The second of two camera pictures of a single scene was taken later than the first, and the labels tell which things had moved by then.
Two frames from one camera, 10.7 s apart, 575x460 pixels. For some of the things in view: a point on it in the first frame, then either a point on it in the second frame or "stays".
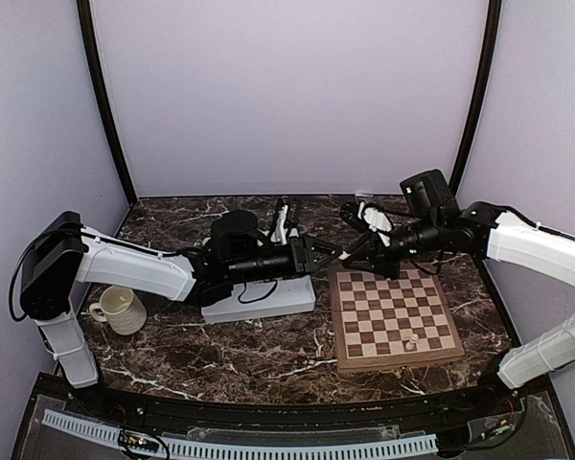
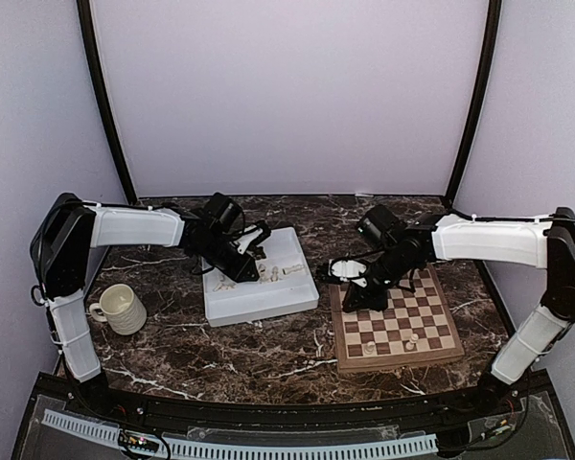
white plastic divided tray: (264, 297) stays
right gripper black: (375, 250) → (356, 294)
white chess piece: (410, 344) stays
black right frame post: (494, 16) stays
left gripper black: (303, 254) → (238, 273)
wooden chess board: (382, 323) stays
